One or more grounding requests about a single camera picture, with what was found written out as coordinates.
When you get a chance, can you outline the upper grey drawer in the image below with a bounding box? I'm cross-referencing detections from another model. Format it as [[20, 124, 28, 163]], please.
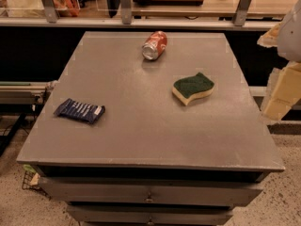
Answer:
[[39, 177, 262, 207]]

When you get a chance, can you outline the grey drawer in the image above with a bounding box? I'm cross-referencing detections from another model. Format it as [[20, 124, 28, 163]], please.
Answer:
[[39, 177, 262, 207], [67, 205, 232, 226]]

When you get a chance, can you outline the blue snack wrapper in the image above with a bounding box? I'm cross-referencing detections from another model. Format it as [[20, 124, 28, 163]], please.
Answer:
[[54, 99, 105, 124]]

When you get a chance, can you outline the red soda can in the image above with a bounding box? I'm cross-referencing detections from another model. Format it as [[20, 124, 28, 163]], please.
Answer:
[[142, 31, 167, 60]]

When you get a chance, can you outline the grey drawer cabinet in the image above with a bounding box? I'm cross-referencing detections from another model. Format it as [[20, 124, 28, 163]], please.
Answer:
[[18, 32, 284, 212]]

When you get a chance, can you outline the green and yellow sponge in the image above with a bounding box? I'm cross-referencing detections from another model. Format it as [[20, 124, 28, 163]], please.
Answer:
[[172, 73, 214, 105]]

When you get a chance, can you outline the lower grey drawer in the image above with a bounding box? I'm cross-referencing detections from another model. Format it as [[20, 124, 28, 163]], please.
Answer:
[[67, 205, 232, 226]]

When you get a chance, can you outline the clear plastic box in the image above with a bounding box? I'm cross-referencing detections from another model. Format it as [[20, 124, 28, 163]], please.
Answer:
[[6, 0, 44, 18]]

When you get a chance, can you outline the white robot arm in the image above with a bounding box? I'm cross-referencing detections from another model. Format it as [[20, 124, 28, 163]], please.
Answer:
[[257, 0, 301, 121]]

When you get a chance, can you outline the wire basket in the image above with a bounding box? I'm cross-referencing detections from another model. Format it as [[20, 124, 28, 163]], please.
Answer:
[[22, 170, 46, 196]]

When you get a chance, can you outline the metal rail frame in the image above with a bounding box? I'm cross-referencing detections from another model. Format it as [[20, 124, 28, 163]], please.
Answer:
[[0, 0, 289, 31]]

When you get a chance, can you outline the orange plastic bag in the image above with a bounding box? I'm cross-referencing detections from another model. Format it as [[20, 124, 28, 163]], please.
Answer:
[[53, 0, 79, 17]]

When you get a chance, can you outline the grey metal rail left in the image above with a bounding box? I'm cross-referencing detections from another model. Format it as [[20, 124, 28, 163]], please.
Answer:
[[0, 80, 57, 105]]

